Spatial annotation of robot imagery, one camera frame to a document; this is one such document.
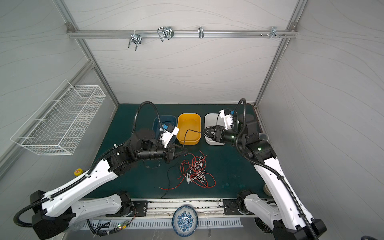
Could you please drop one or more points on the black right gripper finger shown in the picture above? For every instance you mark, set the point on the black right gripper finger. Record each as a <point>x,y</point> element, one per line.
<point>210,136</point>
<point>209,129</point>

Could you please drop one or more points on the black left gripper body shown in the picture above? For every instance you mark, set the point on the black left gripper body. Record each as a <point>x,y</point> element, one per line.
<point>168,151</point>

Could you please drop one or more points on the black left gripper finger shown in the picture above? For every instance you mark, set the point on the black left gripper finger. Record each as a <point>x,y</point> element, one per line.
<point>179,147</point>
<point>179,154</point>

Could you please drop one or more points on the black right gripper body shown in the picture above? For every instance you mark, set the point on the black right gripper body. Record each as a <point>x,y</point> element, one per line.
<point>217,133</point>

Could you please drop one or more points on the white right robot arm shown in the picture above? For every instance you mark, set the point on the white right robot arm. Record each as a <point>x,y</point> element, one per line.
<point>286,218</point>

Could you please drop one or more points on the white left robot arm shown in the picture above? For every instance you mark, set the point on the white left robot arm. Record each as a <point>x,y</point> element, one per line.
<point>51,213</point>

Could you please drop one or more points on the white plastic bin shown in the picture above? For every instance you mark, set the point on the white plastic bin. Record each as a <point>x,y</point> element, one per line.
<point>210,122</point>

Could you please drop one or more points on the yellow plastic bin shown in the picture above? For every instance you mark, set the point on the yellow plastic bin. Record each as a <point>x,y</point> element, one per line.
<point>190,129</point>

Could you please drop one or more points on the blue plastic bin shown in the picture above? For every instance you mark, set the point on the blue plastic bin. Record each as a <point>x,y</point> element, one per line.
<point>165,120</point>

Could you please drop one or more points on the clear measuring cup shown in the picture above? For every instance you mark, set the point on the clear measuring cup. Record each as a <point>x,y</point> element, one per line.
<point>263,137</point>

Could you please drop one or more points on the blue white patterned plate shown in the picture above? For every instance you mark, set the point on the blue white patterned plate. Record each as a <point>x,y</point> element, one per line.
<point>185,221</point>

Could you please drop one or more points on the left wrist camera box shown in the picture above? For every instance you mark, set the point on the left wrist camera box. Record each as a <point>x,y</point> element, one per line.
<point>167,132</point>

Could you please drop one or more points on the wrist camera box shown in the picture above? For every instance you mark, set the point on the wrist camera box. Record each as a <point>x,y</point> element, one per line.
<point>167,132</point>
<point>227,116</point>

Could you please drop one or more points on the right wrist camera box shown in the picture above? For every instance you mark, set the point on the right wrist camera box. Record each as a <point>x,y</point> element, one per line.
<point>227,116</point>

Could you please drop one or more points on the metal crossbar rail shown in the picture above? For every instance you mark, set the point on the metal crossbar rail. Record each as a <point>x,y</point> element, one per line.
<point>185,34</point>

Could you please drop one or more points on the white wire basket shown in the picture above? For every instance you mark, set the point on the white wire basket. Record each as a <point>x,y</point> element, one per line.
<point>58,125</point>

